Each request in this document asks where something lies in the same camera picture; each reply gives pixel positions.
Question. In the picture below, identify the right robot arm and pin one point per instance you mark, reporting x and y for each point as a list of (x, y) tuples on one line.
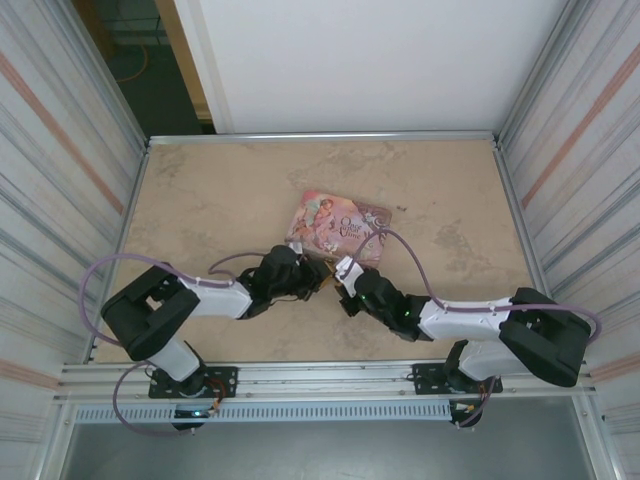
[(545, 340)]

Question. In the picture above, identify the grey metal bracket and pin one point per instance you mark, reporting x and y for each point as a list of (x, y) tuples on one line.
[(296, 249)]

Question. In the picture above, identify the wooden door frame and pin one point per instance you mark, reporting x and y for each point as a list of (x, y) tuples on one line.
[(192, 65)]

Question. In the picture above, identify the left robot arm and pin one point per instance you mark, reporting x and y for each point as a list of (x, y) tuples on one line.
[(150, 310)]

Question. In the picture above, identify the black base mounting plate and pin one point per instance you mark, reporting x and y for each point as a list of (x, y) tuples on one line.
[(427, 380), (225, 380)]

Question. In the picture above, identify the long aluminium mounting rail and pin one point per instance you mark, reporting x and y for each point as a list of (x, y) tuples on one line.
[(325, 377)]

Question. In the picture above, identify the short aluminium table rail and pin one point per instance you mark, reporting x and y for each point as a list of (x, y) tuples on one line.
[(320, 138)]

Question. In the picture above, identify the pink illustrated tin box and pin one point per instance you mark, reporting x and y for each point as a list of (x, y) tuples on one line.
[(340, 225)]

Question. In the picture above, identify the grey metal shelf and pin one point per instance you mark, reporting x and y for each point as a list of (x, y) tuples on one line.
[(325, 452)]

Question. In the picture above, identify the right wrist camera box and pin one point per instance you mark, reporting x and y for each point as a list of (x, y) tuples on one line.
[(352, 275)]

